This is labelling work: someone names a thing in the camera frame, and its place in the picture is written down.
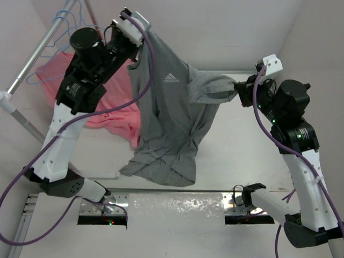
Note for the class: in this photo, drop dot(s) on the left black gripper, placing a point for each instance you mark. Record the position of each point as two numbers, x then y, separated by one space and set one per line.
114 33

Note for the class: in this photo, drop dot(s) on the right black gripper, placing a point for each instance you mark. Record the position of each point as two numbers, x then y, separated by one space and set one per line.
245 90

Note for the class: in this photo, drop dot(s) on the blue wire hanger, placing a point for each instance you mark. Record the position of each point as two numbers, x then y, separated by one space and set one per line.
82 11
40 72

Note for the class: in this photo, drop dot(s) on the grey t shirt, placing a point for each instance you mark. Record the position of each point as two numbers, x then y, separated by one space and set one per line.
177 109

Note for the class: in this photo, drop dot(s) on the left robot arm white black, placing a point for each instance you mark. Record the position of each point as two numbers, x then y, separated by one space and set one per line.
80 91

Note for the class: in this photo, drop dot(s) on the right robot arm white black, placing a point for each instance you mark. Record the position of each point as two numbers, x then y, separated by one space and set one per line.
314 223

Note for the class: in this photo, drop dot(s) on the pink t shirt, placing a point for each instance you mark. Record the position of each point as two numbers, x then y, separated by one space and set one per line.
124 122

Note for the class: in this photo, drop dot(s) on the silver clothes rack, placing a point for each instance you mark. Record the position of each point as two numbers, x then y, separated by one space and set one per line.
23 23

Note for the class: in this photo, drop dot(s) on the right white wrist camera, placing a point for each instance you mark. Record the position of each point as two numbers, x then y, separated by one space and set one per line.
272 64

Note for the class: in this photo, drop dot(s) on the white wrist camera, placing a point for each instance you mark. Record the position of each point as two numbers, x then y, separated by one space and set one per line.
272 64
132 25

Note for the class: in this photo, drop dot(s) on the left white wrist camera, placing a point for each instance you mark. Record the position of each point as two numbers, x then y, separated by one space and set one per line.
132 25

